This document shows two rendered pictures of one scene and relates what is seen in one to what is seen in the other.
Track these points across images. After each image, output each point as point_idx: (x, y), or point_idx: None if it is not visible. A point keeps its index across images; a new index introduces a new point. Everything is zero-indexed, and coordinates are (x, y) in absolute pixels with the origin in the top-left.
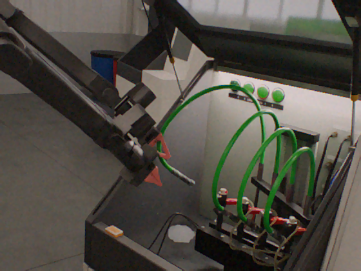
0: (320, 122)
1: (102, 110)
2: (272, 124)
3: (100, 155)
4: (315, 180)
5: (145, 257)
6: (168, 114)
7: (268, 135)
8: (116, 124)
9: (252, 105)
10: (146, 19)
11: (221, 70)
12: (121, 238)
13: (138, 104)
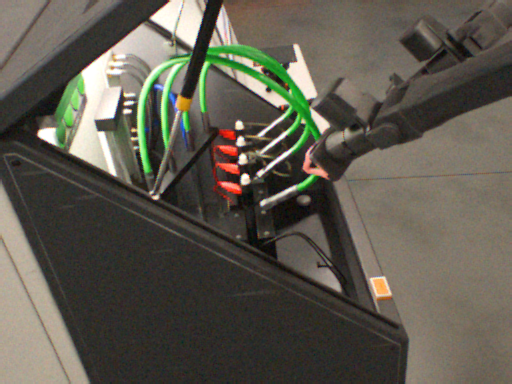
0: (99, 75)
1: (483, 9)
2: (92, 134)
3: None
4: (152, 126)
5: (368, 237)
6: (197, 221)
7: (97, 154)
8: (463, 25)
9: (77, 136)
10: None
11: (61, 116)
12: (376, 276)
13: (428, 14)
